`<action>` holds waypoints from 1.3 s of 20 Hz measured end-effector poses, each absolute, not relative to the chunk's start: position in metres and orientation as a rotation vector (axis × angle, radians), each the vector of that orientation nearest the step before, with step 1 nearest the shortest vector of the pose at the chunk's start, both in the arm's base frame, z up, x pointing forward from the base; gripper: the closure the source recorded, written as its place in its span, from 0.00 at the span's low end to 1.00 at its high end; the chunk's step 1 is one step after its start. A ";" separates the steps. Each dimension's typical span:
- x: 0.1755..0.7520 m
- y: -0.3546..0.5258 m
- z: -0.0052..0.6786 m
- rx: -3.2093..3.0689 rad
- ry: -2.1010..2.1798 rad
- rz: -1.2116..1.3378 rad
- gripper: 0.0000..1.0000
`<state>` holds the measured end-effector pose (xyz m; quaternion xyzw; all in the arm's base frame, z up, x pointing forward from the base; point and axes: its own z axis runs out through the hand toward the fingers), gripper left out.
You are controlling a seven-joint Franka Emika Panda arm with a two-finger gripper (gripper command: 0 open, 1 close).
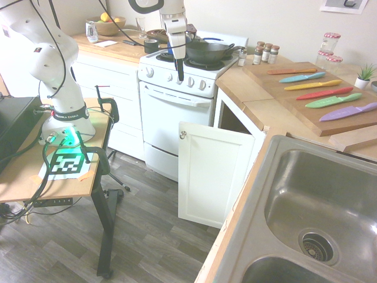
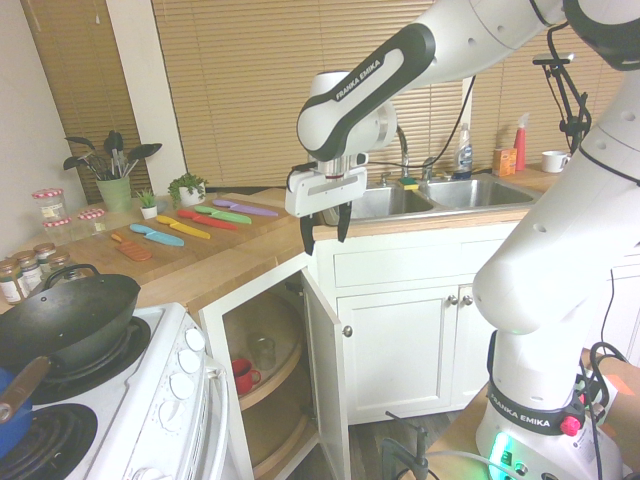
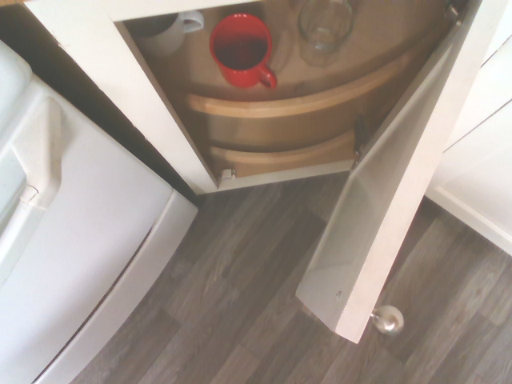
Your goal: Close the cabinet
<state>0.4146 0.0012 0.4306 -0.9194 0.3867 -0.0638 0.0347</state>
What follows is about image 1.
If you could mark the black control box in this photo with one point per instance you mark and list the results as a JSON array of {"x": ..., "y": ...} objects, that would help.
[{"x": 16, "y": 118}]

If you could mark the red knife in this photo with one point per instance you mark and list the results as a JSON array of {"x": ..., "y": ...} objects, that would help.
[{"x": 324, "y": 93}]

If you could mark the glass salt shaker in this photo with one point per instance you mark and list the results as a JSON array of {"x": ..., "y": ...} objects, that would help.
[{"x": 242, "y": 57}]

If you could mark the spice jar brown lid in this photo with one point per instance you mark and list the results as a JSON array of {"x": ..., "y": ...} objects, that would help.
[
  {"x": 267, "y": 52},
  {"x": 274, "y": 54},
  {"x": 258, "y": 55}
]

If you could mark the white kitchen stove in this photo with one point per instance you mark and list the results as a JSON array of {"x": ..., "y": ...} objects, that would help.
[{"x": 182, "y": 97}]

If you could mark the orange knife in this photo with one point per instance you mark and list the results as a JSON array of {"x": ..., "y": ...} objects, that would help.
[{"x": 291, "y": 71}]

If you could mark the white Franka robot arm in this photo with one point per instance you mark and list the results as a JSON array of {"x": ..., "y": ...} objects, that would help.
[{"x": 56, "y": 76}]

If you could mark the paper poster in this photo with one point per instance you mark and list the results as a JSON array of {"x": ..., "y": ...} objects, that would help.
[{"x": 344, "y": 6}]

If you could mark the white paper pad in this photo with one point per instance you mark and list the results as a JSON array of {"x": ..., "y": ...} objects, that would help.
[{"x": 106, "y": 43}]

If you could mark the black C-clamp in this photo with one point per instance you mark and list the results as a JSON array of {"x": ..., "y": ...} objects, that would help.
[
  {"x": 98, "y": 160},
  {"x": 109, "y": 106}
]

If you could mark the small wooden board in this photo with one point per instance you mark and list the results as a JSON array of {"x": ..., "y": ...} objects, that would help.
[{"x": 353, "y": 141}]

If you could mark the black wok pan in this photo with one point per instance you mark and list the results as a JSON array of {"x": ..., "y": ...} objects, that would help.
[{"x": 207, "y": 51}]

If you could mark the stainless steel sink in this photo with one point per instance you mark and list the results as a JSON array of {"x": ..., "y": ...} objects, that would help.
[{"x": 297, "y": 218}]

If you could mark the wooden fruit bowl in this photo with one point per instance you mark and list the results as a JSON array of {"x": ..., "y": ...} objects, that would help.
[{"x": 109, "y": 26}]

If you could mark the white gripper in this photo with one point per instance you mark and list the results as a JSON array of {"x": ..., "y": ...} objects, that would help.
[{"x": 176, "y": 35}]

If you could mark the small potted plant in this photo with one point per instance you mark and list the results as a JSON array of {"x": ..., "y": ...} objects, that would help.
[{"x": 364, "y": 76}]

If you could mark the teal knife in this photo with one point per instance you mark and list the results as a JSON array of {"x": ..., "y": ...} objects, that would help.
[{"x": 302, "y": 78}]

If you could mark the white base cabinets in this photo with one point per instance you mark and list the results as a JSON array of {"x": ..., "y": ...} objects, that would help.
[{"x": 103, "y": 91}]

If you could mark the large wooden cutting board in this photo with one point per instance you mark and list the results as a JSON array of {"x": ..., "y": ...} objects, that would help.
[{"x": 312, "y": 97}]

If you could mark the purple knife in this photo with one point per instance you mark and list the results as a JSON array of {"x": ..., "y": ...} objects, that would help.
[{"x": 347, "y": 112}]

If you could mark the clear drinking glass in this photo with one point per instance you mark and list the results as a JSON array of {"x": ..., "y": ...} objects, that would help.
[{"x": 141, "y": 28}]

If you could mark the white cabinet door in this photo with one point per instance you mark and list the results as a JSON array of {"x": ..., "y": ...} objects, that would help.
[{"x": 213, "y": 174}]

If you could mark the black tape roll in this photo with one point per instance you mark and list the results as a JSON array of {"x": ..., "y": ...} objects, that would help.
[{"x": 152, "y": 46}]

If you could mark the glass jar checkered lid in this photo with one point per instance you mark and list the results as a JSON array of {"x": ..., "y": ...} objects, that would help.
[
  {"x": 334, "y": 64},
  {"x": 331, "y": 43},
  {"x": 323, "y": 59}
]

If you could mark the yellow knife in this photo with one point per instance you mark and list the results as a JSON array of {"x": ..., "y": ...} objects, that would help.
[{"x": 312, "y": 85}]

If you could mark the printed fiducial marker sheet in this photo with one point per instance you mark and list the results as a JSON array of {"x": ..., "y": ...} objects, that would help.
[{"x": 66, "y": 163}]

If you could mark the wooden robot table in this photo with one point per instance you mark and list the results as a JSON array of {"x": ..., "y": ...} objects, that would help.
[{"x": 56, "y": 174}]

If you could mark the green knife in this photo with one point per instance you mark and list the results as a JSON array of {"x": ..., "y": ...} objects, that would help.
[{"x": 332, "y": 100}]

